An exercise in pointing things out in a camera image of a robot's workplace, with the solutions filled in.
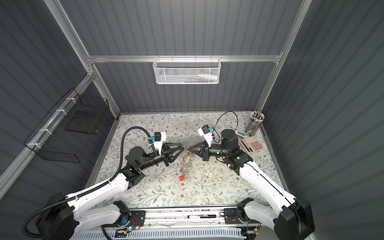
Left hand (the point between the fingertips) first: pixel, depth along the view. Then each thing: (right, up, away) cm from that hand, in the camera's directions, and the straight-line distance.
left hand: (183, 146), depth 66 cm
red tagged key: (-1, -16, +6) cm, 17 cm away
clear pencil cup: (+44, +14, +27) cm, 54 cm away
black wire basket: (-58, +6, +7) cm, 59 cm away
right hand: (+4, -2, +2) cm, 5 cm away
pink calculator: (+44, -3, +32) cm, 55 cm away
